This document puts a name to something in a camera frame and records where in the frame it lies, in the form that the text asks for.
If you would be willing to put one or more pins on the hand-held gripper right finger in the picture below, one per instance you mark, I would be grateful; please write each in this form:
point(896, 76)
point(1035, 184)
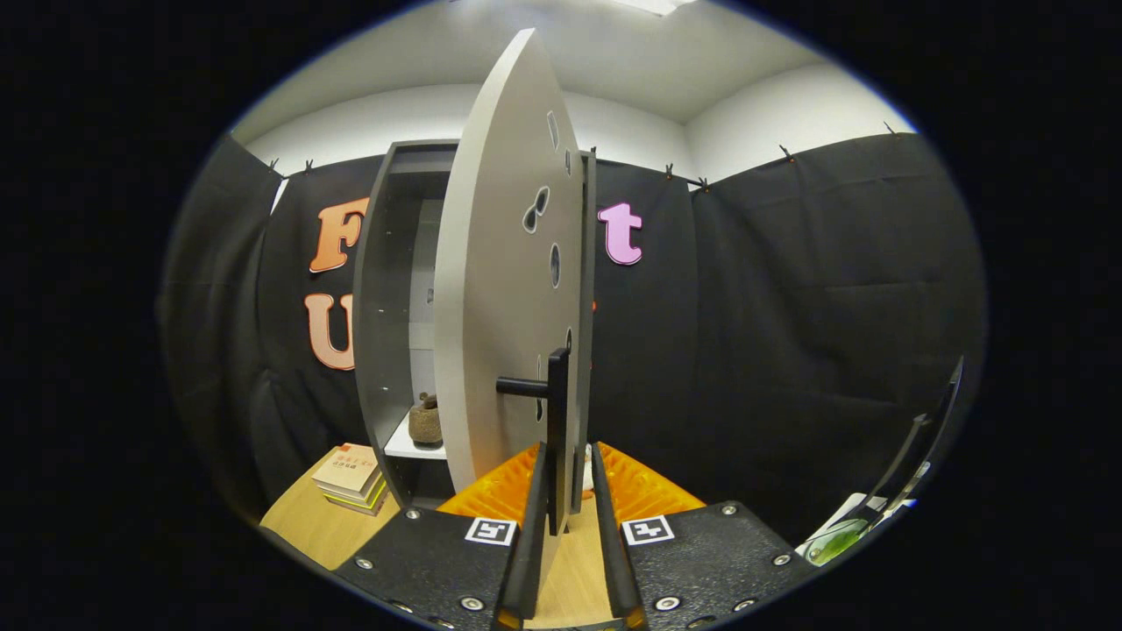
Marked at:
point(614, 561)

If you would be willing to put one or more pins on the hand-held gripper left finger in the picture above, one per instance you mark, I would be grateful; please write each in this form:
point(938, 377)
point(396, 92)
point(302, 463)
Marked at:
point(530, 561)

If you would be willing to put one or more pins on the brown suede shoe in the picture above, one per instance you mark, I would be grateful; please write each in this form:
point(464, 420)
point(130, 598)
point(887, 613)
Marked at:
point(425, 425)

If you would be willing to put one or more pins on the dark grey shoe cabinet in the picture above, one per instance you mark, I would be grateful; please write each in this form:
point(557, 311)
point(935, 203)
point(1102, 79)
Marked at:
point(377, 307)

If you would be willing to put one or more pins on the beige shoe cabinet door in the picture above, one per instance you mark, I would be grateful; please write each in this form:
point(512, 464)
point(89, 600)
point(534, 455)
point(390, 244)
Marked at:
point(500, 263)

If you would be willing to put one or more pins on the yellow-edged book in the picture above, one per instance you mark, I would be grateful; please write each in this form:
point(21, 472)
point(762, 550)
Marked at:
point(372, 498)

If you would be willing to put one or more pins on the reddish brown book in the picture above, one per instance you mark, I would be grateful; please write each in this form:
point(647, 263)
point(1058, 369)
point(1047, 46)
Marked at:
point(368, 510)

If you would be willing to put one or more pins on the beige book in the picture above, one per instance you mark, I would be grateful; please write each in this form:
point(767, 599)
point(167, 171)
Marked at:
point(346, 469)

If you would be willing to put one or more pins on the green round dish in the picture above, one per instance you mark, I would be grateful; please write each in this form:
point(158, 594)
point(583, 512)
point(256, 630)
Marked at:
point(833, 542)

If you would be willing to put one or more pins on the white sheet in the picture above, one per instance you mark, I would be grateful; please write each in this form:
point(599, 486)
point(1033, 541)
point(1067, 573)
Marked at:
point(846, 510)

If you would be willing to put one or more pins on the black backdrop cloth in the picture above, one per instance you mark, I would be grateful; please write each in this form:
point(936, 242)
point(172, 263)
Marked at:
point(789, 307)

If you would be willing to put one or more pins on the ceiling light panel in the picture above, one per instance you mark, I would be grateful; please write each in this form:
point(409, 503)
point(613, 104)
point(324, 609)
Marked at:
point(657, 4)

